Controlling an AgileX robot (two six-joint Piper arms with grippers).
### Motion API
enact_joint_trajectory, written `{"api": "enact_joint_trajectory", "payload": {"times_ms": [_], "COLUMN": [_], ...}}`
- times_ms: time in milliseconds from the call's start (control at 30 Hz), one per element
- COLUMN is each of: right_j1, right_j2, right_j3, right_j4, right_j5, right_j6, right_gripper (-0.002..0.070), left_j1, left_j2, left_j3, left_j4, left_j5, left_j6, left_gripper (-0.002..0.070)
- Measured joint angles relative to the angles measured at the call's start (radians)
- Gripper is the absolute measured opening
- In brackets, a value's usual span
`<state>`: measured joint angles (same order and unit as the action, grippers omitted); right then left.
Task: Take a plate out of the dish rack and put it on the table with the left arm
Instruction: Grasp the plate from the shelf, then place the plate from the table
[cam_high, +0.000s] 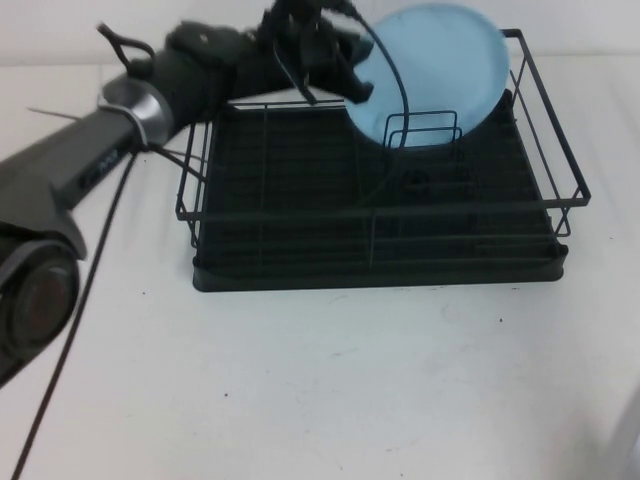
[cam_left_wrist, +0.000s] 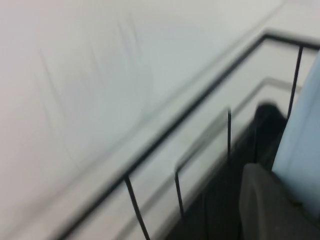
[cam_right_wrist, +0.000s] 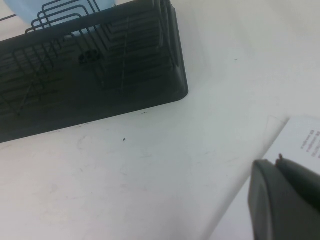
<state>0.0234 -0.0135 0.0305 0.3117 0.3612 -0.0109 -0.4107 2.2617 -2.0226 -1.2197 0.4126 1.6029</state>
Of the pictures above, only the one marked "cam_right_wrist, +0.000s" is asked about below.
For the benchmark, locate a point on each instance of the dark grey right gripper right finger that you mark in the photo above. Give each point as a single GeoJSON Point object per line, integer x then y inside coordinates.
{"type": "Point", "coordinates": [305, 177]}

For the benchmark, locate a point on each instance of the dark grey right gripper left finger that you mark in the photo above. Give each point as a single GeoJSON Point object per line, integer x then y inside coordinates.
{"type": "Point", "coordinates": [282, 212]}

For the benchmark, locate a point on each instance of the light blue round plate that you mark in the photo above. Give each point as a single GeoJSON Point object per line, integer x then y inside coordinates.
{"type": "Point", "coordinates": [15, 7]}

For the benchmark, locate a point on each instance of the white printed paper sheet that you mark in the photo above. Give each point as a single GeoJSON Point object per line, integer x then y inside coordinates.
{"type": "Point", "coordinates": [297, 135]}

